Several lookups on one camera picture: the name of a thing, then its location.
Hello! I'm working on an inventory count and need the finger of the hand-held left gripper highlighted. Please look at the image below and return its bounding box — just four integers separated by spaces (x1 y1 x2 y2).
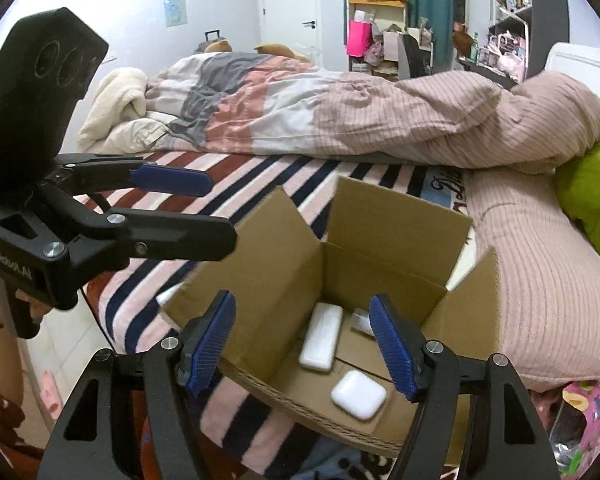
55 153 214 197
72 208 239 286

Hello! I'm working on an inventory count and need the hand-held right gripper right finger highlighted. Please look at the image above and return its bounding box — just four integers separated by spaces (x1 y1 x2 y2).
369 294 563 480

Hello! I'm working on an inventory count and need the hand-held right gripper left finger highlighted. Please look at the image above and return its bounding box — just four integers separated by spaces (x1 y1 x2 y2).
37 289 238 480

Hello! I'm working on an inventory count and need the small clear plastic item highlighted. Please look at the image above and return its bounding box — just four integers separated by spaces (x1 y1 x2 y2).
350 310 376 336

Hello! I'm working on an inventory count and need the white earbuds case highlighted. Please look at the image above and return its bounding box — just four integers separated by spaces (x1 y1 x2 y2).
330 370 388 421

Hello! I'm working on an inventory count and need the long white plastic case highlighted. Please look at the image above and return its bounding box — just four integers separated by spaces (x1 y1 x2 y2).
298 302 344 372

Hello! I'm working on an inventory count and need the brown cardboard box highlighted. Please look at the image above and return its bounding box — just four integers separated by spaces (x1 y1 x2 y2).
157 175 501 467

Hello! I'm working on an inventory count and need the cream fleece blanket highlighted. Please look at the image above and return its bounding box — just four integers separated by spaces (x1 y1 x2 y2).
77 67 177 154

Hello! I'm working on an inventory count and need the striped pink navy blanket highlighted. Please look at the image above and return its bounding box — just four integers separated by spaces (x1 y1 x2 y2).
82 150 476 480

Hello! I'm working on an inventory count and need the dark suitcase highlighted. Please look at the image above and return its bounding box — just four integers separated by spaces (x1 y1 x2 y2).
197 30 222 54

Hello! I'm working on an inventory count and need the pink striped pillow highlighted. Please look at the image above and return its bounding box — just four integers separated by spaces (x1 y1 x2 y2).
465 167 600 393

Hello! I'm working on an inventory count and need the pink slipper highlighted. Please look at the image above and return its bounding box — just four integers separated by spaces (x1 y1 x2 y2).
41 370 64 417

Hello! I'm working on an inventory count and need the pink grey patchwork duvet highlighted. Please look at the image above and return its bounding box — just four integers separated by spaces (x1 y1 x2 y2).
145 52 600 176

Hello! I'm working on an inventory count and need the colourful printed bag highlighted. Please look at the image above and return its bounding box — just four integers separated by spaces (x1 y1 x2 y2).
550 380 600 480

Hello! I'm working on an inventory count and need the white door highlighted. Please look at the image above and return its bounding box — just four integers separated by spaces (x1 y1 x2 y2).
256 0 322 61

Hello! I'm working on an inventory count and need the bright pink gift bag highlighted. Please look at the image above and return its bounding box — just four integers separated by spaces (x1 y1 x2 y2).
346 20 374 58

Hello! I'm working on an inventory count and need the green pillow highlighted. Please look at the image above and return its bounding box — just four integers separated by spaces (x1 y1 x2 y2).
554 141 600 276

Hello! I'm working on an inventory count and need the dark grey chair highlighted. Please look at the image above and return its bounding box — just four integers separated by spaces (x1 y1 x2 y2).
397 35 434 81

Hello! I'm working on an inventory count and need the wooden desk shelf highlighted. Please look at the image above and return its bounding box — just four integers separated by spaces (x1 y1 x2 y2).
346 0 412 75

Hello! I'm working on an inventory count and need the brown teddy bear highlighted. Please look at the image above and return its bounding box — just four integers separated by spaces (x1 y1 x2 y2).
452 27 474 59

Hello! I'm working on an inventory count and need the white headboard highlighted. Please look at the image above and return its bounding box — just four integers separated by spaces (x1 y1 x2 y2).
545 42 600 127

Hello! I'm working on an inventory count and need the white shelf unit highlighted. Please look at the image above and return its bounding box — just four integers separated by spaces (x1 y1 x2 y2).
487 0 569 84

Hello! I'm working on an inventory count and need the wall poster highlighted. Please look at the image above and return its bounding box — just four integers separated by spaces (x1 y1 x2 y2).
163 0 187 28

